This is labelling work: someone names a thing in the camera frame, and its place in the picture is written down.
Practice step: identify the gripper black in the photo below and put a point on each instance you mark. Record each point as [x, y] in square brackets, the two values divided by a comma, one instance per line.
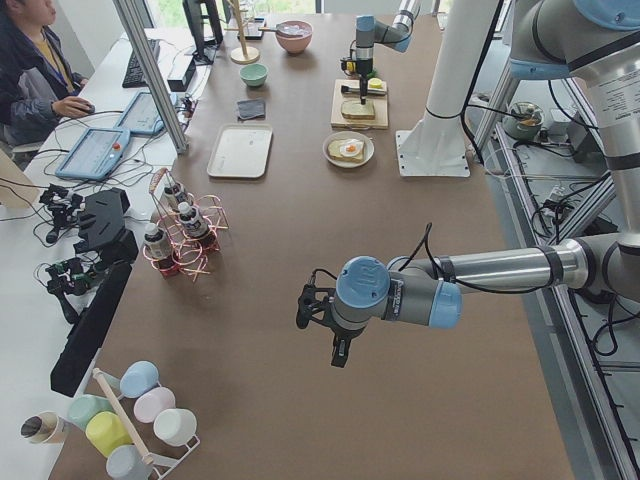
[364, 66]
[343, 335]

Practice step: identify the bread slice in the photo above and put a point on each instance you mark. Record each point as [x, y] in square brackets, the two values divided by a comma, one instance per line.
[355, 109]
[334, 153]

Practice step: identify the beige serving tray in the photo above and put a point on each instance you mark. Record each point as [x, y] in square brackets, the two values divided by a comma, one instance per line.
[240, 151]

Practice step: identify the yellow lemon half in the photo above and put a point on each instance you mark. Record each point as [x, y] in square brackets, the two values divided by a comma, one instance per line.
[376, 84]

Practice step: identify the black metal tongs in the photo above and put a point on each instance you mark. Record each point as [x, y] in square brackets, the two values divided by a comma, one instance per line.
[347, 89]

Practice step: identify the wooden cutting board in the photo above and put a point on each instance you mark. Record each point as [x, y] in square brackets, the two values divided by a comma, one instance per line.
[381, 108]

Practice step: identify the white round plate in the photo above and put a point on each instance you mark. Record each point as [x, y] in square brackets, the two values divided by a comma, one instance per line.
[369, 148]

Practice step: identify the fried egg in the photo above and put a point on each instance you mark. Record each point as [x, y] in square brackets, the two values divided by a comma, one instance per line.
[351, 147]

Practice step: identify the pink bowl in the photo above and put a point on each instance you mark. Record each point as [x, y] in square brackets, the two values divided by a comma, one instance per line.
[294, 35]

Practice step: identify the green bowl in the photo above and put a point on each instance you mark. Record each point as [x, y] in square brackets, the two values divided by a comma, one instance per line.
[254, 75]

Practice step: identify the grey folded cloth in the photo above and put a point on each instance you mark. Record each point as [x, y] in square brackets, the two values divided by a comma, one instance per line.
[251, 109]

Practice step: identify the wooden mug tree stand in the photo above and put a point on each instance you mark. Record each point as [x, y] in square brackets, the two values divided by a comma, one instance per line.
[244, 54]

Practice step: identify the black monitor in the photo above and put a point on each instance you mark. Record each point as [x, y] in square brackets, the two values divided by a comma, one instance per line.
[204, 24]

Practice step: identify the green pot on shelf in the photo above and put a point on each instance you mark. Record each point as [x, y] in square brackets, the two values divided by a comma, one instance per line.
[524, 120]

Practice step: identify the bottle in rack middle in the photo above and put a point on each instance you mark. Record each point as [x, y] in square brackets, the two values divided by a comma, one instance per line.
[192, 221]

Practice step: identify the bottle in rack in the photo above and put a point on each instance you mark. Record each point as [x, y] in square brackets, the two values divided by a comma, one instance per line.
[175, 194]
[156, 241]
[192, 221]

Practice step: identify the white cup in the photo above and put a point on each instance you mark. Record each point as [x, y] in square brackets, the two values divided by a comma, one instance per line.
[175, 426]

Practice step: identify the bottle in rack front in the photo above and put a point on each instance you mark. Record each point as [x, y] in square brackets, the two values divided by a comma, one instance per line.
[156, 241]

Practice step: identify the blue cup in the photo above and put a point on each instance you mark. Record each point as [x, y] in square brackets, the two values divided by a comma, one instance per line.
[139, 378]

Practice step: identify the pink cup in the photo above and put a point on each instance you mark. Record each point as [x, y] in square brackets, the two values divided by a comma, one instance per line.
[149, 405]

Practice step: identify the bottle in rack back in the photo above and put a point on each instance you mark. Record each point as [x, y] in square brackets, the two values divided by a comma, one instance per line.
[175, 194]

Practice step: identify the blue teach pendant far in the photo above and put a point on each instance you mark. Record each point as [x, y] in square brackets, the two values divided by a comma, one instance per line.
[141, 116]

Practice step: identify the blue teach pendant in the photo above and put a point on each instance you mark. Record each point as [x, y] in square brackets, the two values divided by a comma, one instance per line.
[95, 155]
[141, 116]

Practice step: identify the black keyboard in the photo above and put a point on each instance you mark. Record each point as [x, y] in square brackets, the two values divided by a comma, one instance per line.
[134, 76]

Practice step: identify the black bar device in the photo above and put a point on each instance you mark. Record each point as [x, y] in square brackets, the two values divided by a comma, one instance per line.
[87, 336]

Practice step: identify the grey cup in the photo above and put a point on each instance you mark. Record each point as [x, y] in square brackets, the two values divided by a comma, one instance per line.
[125, 463]

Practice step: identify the yellow cup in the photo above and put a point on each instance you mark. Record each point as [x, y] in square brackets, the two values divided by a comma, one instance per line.
[106, 432]

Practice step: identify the green cup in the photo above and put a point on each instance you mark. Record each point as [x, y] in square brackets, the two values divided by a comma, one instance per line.
[83, 408]

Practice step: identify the blue teach pendant near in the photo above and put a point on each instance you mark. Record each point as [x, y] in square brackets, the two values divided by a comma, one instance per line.
[95, 155]

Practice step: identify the paper cup with metal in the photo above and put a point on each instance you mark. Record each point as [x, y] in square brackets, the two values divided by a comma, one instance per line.
[45, 428]

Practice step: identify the seated person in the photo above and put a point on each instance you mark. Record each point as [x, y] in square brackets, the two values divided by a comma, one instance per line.
[38, 86]

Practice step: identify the copper wire bottle rack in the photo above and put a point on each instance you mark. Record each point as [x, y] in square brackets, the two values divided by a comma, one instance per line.
[187, 256]

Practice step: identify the white wire cup rack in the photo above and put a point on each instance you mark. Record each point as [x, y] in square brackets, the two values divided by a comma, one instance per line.
[163, 458]

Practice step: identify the aluminium frame post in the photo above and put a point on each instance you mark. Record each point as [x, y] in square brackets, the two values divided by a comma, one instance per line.
[132, 23]

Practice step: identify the black gripper mount stand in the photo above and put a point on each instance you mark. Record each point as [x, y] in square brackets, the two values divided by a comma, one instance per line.
[102, 228]

